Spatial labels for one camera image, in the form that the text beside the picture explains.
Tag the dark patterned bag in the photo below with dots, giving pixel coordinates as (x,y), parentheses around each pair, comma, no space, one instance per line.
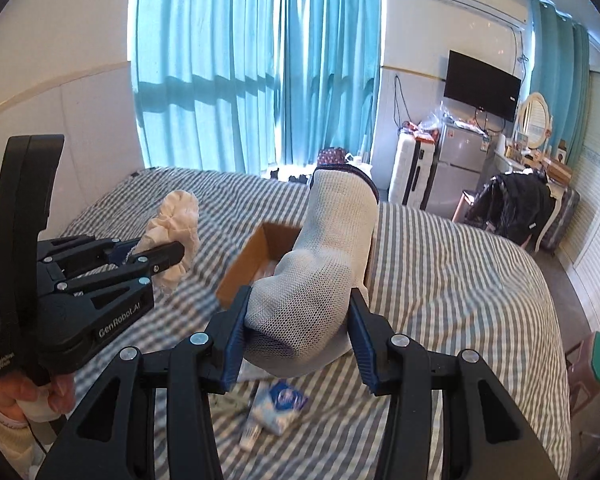
(332,155)

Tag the blue white tissue packet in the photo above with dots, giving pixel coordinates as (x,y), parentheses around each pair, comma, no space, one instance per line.
(280,405)

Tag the green topped stool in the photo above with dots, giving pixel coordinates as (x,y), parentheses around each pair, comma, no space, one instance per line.
(591,360)

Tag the grey mesh sock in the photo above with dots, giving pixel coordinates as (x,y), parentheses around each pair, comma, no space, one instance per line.
(320,270)

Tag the clear plastic bags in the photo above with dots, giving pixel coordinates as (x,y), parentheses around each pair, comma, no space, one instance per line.
(430,120)

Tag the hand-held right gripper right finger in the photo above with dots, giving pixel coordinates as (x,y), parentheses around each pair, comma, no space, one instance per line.
(366,357)

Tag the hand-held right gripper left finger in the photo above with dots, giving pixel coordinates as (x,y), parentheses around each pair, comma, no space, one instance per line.
(231,357)

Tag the silver refrigerator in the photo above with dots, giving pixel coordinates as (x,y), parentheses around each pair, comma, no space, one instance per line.
(457,170)

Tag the person's left forearm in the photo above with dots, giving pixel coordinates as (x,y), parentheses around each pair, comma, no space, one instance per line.
(2,435)

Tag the narrow teal curtain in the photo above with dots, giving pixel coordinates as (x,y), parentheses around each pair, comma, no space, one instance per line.
(555,60)

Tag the white suitcase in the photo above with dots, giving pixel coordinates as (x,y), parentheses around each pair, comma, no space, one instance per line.
(407,170)

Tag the black jacket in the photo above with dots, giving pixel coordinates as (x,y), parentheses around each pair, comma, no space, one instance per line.
(515,205)

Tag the white oval mirror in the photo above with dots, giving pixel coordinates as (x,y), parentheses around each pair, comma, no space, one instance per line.
(534,120)

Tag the white tube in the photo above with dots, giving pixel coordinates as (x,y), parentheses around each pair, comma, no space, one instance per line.
(250,436)

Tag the cream ruffled sock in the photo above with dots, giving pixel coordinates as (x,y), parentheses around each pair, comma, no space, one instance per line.
(175,220)

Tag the white dressing table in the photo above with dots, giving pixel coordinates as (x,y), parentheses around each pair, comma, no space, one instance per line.
(562,195)

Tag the cardboard box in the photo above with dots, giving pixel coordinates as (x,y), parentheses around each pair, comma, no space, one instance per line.
(260,252)

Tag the black television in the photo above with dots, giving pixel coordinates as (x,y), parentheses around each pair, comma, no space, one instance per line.
(480,85)

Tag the striped bed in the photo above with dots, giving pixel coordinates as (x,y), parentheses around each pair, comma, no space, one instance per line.
(455,290)

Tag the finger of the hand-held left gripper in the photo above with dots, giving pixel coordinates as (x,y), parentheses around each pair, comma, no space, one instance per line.
(80,252)
(155,260)

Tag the person's left hand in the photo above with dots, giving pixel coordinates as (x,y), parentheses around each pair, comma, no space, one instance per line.
(57,394)

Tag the wide teal curtain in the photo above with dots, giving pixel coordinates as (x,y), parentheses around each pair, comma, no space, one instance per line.
(205,60)

